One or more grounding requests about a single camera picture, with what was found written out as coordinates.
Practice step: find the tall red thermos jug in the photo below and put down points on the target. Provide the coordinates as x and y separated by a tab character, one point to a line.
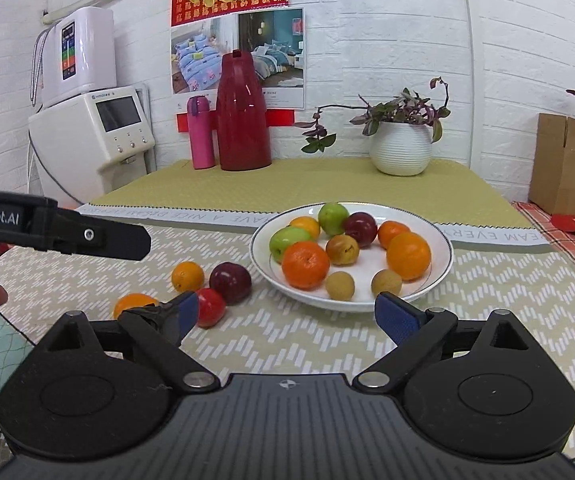
242	134

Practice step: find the white ceramic plate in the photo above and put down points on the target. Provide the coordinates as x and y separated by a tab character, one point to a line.
371	259

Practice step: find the large orange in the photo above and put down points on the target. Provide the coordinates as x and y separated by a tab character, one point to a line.
409	255

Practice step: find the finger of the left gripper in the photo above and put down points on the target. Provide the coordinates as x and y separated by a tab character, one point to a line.
77	234

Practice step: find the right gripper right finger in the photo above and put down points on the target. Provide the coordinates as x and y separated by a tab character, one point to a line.
419	337

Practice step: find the yellow orange citrus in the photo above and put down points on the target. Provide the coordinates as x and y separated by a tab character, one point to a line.
187	276

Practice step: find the orange mandarin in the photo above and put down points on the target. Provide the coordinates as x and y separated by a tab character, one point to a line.
130	301

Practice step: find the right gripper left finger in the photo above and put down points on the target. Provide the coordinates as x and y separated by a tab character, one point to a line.
156	334

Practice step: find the small orange kumquat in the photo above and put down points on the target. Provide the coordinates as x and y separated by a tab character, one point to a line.
308	224

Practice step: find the bedding poster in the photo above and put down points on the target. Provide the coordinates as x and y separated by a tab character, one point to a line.
276	39

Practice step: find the orange tangerine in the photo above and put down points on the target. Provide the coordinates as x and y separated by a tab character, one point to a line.
388	230
305	265

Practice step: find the small red apple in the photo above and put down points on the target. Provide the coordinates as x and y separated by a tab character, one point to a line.
211	307

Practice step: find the pink water bottle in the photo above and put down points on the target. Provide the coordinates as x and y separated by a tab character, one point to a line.
200	132

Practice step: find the white water purifier box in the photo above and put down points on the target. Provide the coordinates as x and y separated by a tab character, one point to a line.
79	55

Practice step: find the green apple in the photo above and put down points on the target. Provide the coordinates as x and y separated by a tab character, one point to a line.
282	239
331	218

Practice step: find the dark red plum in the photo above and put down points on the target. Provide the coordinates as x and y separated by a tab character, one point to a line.
231	281
362	227

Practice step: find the cardboard box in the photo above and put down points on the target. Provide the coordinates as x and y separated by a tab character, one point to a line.
552	185

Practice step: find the purple green trailing plant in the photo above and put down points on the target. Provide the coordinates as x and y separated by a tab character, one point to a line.
407	108

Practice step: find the brown kiwi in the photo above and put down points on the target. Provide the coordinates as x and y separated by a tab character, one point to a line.
340	286
386	281

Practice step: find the white water dispenser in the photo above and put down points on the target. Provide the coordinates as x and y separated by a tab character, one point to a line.
92	144

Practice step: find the white plant pot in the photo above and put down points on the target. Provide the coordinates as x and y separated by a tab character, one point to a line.
401	150

